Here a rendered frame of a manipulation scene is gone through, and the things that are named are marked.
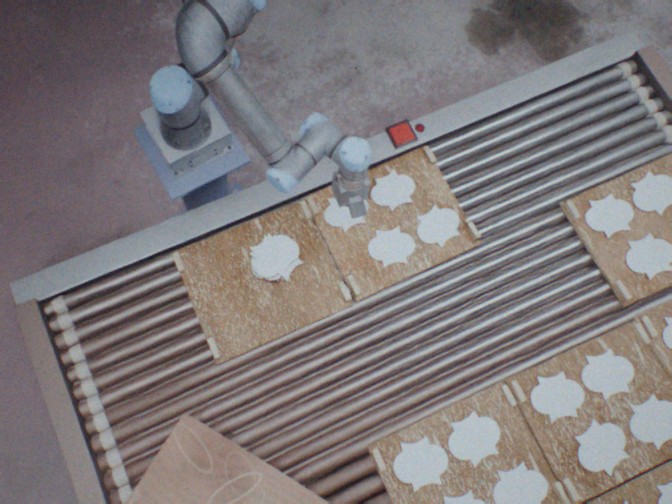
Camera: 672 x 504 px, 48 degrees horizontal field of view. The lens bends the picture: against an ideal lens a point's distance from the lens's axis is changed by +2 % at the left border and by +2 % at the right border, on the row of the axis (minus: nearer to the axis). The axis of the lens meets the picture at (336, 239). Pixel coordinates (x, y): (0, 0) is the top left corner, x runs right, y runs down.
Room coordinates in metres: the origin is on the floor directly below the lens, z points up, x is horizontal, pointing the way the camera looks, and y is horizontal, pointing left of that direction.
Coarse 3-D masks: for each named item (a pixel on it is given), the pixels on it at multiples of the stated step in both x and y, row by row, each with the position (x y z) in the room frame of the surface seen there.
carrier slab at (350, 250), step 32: (416, 160) 1.02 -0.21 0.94; (320, 192) 0.88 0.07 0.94; (416, 192) 0.92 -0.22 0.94; (448, 192) 0.93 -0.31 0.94; (320, 224) 0.77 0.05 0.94; (384, 224) 0.80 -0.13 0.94; (416, 224) 0.81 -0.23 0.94; (352, 256) 0.69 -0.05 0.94; (416, 256) 0.72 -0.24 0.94; (448, 256) 0.73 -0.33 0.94; (384, 288) 0.61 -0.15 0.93
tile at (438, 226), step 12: (420, 216) 0.84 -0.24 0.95; (432, 216) 0.84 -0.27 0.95; (444, 216) 0.85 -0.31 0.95; (456, 216) 0.85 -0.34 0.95; (420, 228) 0.80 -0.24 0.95; (432, 228) 0.80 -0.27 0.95; (444, 228) 0.81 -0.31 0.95; (456, 228) 0.82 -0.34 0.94; (432, 240) 0.77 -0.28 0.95; (444, 240) 0.77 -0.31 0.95
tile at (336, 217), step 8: (328, 200) 0.85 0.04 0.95; (328, 208) 0.82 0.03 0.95; (336, 208) 0.83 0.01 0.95; (344, 208) 0.83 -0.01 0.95; (368, 208) 0.84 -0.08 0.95; (328, 216) 0.80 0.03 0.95; (336, 216) 0.80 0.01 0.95; (344, 216) 0.81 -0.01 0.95; (328, 224) 0.78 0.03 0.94; (336, 224) 0.78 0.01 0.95; (344, 224) 0.78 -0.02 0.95; (352, 224) 0.78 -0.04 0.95; (360, 224) 0.79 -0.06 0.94
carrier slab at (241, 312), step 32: (256, 224) 0.75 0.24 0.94; (288, 224) 0.76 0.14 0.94; (192, 256) 0.63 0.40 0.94; (224, 256) 0.64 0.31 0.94; (320, 256) 0.68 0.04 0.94; (192, 288) 0.53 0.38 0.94; (224, 288) 0.55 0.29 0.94; (256, 288) 0.56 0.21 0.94; (288, 288) 0.57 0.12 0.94; (320, 288) 0.58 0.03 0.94; (224, 320) 0.46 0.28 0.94; (256, 320) 0.47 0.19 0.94; (288, 320) 0.48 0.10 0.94; (320, 320) 0.49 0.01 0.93; (224, 352) 0.37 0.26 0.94
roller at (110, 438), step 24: (528, 240) 0.82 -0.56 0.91; (552, 240) 0.83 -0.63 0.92; (480, 264) 0.72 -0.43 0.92; (504, 264) 0.74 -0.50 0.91; (432, 288) 0.63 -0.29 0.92; (384, 312) 0.54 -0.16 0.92; (312, 336) 0.45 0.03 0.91; (336, 336) 0.46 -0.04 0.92; (264, 360) 0.36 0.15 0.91; (288, 360) 0.37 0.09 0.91; (216, 384) 0.28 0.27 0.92; (240, 384) 0.29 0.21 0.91; (168, 408) 0.20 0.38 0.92; (192, 408) 0.21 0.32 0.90; (120, 432) 0.13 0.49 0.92
